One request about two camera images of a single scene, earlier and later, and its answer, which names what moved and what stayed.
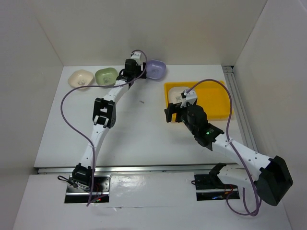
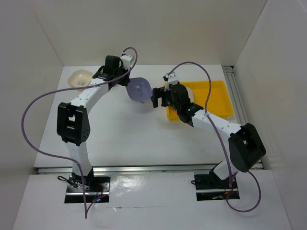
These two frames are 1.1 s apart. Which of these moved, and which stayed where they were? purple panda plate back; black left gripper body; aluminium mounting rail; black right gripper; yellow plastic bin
Moved: purple panda plate back; black right gripper; black left gripper body
Stayed: yellow plastic bin; aluminium mounting rail
